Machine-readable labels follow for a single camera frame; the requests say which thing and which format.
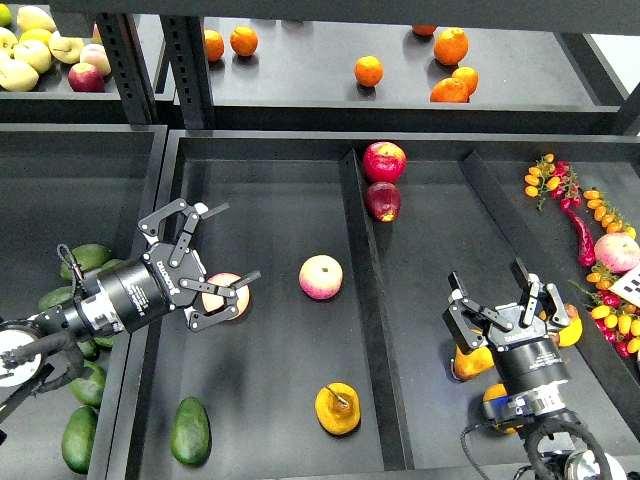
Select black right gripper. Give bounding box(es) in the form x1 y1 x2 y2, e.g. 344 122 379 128
442 257 570 396

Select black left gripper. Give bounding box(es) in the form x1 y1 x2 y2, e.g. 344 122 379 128
96 198 261 333

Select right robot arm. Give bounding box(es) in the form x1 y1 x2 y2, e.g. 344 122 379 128
442 259 639 479

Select yellow pear leftmost of pile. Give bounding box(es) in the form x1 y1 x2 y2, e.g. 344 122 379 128
450 341 495 382

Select green avocado centre cluster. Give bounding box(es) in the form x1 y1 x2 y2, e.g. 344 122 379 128
94 337 114 350

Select pink apple left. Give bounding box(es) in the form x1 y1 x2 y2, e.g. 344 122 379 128
202 272 250 319

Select pink apple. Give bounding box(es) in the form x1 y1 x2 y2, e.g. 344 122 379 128
299 254 343 300
202 272 250 319

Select red chili pepper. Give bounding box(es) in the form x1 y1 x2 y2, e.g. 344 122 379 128
565 209 596 267

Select cherry tomato bunch lower right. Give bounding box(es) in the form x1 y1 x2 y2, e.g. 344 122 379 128
571 262 639 359

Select cherry tomato bunch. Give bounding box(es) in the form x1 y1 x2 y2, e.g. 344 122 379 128
571 262 639 359
524 153 582 211

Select pink apple centre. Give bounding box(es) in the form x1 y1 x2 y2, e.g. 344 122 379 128
299 254 343 300

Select black white marker card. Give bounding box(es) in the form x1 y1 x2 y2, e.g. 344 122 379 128
609 265 640 307

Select pink peach right tray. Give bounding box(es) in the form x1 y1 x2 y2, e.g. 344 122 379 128
594 232 639 274

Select orange cherry tomato vine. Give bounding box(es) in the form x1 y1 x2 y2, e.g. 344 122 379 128
582 189 637 239

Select cherry tomato bunch top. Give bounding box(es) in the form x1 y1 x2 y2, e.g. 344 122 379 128
524 153 582 211

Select black left tray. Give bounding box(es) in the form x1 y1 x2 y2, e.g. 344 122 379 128
1 124 167 479

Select dark red apple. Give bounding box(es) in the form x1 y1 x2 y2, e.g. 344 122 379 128
364 182 401 223

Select black middle divided tray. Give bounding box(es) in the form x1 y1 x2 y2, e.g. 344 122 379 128
102 129 640 480

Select bright red apple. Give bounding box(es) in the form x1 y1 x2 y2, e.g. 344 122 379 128
363 141 407 183

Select red apple on left shelf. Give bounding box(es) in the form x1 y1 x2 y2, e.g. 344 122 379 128
68 62 105 93

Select orange front right shelf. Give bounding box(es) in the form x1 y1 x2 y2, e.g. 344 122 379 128
430 77 469 103

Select orange on shelf left edge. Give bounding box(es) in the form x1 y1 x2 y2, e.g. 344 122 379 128
203 29 225 62

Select orange behind front right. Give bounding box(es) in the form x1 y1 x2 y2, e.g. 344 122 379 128
452 66 479 96

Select pale peach on left shelf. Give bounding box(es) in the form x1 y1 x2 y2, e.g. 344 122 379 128
80 43 111 77

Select pale yellow apple with stem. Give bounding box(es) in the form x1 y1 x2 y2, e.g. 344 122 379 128
48 31 85 65

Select pale yellow apple front left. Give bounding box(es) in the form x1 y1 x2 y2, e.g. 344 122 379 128
0 59 39 92

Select pale yellow apple middle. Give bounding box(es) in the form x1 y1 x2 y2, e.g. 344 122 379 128
13 40 52 74

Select yellow lemon on shelf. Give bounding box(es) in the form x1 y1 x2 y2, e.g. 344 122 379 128
19 28 52 46

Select black perforated shelf post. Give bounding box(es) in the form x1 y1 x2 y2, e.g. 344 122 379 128
160 15 215 130

